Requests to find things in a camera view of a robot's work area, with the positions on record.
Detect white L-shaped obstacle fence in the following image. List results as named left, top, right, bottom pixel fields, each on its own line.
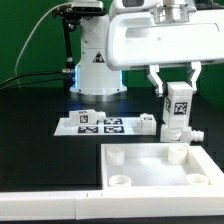
left=0, top=145, right=224, bottom=221

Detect white square tabletop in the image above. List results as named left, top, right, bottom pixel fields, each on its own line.
left=101, top=143, right=224, bottom=189

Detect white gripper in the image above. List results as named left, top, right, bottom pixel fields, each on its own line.
left=106, top=10, right=224, bottom=97

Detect black cables at base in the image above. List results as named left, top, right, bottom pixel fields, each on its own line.
left=0, top=68, right=74, bottom=89

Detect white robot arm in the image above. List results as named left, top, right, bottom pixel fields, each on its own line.
left=71, top=0, right=224, bottom=96

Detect white camera cable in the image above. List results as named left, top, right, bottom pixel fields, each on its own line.
left=13, top=1, right=73, bottom=76

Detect silver camera on stand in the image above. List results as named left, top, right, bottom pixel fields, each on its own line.
left=71, top=0, right=104, bottom=13

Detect white marker base sheet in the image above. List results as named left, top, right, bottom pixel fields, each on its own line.
left=54, top=117, right=144, bottom=136

